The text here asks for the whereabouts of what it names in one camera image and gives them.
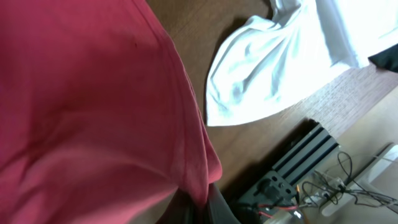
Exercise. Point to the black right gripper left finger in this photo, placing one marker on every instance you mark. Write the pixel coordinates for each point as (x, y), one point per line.
(181, 210)

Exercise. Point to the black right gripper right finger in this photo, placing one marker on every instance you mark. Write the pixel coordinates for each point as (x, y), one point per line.
(217, 210)

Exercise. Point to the orange FRAM t-shirt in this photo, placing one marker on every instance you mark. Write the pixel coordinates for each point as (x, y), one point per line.
(98, 117)

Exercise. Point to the white t-shirt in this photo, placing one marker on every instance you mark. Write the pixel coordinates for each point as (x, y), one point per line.
(268, 65)

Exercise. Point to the dark garment at right edge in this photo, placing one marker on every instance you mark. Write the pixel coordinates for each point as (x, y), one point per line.
(387, 59)

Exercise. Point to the black mounting bracket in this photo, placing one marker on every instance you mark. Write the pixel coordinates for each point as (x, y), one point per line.
(269, 195)

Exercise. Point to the aluminium extrusion rail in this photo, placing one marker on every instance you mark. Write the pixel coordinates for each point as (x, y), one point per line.
(306, 154)

